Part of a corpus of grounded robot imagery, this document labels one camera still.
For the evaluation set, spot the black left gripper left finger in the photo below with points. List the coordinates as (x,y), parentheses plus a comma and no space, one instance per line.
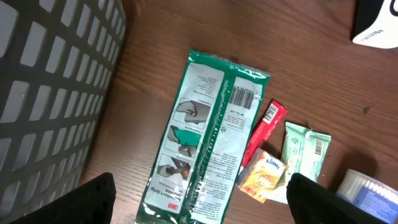
(91,202)

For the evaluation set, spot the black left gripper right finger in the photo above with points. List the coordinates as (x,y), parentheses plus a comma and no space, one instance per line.
(310,203)

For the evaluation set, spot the mint green wipes pack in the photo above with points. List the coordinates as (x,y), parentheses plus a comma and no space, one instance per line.
(303,151)

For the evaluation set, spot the orange Kleenex tissue pack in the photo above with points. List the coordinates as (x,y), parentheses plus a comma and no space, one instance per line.
(261,175)

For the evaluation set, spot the white blue cotton swab tub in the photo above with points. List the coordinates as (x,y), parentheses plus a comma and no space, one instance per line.
(370,195)

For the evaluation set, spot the red narrow packet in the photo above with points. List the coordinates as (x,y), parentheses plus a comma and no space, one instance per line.
(273,116)

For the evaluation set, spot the green white 3M glove package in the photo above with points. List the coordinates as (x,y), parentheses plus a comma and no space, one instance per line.
(204,142)

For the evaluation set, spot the grey plastic mesh basket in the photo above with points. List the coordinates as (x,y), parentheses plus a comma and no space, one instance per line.
(57,60)

